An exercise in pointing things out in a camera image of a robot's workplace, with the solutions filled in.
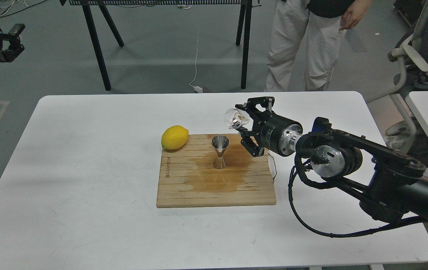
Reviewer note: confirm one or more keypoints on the wooden cutting board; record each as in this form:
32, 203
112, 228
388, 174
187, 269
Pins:
187, 177

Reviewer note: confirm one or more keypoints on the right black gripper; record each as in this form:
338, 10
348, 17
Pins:
272, 131

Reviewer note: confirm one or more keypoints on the steel double jigger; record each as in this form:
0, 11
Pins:
220, 144

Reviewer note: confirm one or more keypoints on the black metal rack table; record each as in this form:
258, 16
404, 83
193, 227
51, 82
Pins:
242, 36

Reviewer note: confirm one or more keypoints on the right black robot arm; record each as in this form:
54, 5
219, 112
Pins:
391, 186

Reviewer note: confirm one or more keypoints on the clear glass measuring cup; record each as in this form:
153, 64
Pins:
236, 118

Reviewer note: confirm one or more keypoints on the office chair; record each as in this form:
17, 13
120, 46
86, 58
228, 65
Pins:
410, 92

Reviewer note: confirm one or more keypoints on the yellow lemon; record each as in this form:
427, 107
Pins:
174, 137

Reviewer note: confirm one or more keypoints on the person in white trousers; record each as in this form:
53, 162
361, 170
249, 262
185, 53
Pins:
322, 25

